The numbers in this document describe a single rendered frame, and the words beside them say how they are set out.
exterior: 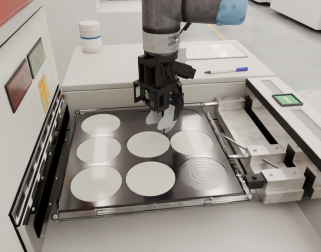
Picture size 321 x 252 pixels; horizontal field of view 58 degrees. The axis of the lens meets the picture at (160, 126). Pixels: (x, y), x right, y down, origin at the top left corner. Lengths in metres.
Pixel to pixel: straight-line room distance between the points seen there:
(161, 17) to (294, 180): 0.41
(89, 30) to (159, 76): 0.49
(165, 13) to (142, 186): 0.33
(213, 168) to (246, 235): 0.14
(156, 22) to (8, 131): 0.31
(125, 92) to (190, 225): 0.42
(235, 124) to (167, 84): 0.28
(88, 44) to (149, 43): 0.51
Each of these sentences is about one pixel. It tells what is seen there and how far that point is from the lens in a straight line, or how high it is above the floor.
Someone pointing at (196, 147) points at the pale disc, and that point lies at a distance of 0.68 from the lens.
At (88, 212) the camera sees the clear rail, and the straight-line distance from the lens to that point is 0.55.
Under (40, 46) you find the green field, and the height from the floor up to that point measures 1.11.
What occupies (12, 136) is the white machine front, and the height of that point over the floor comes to 1.05.
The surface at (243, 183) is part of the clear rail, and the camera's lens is 0.61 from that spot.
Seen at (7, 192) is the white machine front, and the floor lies 1.00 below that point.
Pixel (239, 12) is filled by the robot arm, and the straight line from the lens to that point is 0.54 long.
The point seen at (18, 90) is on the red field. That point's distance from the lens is 0.54.
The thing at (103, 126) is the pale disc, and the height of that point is 0.90.
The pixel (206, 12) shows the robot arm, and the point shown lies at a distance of 0.54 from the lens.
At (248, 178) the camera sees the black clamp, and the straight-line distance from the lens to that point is 0.62.
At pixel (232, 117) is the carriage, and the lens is 0.85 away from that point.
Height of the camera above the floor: 1.31
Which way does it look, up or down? 33 degrees down
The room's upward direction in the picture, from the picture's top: straight up
